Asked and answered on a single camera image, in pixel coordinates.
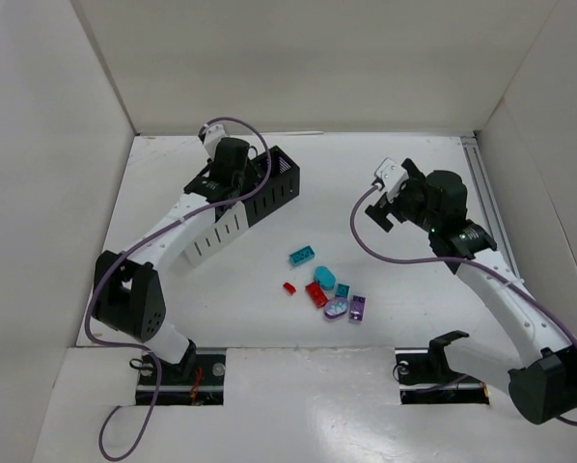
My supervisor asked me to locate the red long lego brick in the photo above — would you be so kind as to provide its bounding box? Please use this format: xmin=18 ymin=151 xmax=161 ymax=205
xmin=305 ymin=281 xmax=328 ymax=309

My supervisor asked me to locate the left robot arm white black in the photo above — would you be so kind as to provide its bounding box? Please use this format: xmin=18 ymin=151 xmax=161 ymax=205
xmin=86 ymin=135 xmax=273 ymax=369

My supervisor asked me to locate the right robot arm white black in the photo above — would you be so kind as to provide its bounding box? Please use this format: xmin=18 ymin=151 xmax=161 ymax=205
xmin=365 ymin=158 xmax=577 ymax=424

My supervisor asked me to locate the black slotted double container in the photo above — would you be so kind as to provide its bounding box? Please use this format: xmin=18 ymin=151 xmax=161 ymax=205
xmin=244 ymin=146 xmax=300 ymax=228

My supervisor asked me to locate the white slotted double container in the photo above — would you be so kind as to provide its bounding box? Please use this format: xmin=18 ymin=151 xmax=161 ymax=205
xmin=184 ymin=202 xmax=249 ymax=267

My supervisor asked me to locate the teal long lego plate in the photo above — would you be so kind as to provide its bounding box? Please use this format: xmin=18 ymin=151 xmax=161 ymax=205
xmin=288 ymin=246 xmax=316 ymax=267

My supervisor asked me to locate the small teal square lego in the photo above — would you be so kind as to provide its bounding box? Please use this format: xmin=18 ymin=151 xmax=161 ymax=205
xmin=335 ymin=284 xmax=350 ymax=299

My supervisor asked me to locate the purple lego brick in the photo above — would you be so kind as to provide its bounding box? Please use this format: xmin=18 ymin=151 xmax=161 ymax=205
xmin=348 ymin=295 xmax=366 ymax=323

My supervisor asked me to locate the teal rounded lego brick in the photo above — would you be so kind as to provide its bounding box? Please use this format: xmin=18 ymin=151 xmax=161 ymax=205
xmin=314 ymin=266 xmax=337 ymax=291

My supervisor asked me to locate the small red lego piece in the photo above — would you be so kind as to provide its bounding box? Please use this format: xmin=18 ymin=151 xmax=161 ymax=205
xmin=283 ymin=283 xmax=296 ymax=295

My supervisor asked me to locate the lilac oval paw lego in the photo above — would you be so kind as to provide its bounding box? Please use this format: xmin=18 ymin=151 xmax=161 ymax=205
xmin=323 ymin=297 xmax=349 ymax=320

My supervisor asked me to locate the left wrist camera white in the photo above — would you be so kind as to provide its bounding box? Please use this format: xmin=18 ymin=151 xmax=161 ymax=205
xmin=199 ymin=123 xmax=227 ymax=155

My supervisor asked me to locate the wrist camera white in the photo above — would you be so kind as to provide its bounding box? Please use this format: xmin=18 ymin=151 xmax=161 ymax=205
xmin=373 ymin=157 xmax=408 ymax=202
xmin=199 ymin=123 xmax=227 ymax=155

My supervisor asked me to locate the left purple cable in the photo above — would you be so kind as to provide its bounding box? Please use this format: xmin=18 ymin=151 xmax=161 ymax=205
xmin=85 ymin=116 xmax=273 ymax=460

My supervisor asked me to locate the purple cable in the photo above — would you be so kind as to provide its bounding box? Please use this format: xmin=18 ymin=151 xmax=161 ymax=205
xmin=349 ymin=182 xmax=577 ymax=426
xmin=85 ymin=116 xmax=273 ymax=460

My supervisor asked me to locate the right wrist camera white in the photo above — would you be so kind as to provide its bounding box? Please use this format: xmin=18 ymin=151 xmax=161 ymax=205
xmin=373 ymin=157 xmax=408 ymax=202

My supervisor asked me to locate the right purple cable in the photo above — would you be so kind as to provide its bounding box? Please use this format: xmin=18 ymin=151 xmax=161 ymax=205
xmin=349 ymin=182 xmax=577 ymax=426

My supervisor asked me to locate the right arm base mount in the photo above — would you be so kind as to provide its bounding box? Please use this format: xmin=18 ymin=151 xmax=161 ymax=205
xmin=393 ymin=330 xmax=490 ymax=405

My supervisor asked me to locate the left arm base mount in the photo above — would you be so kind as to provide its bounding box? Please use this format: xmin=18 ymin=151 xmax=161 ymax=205
xmin=129 ymin=348 xmax=227 ymax=406

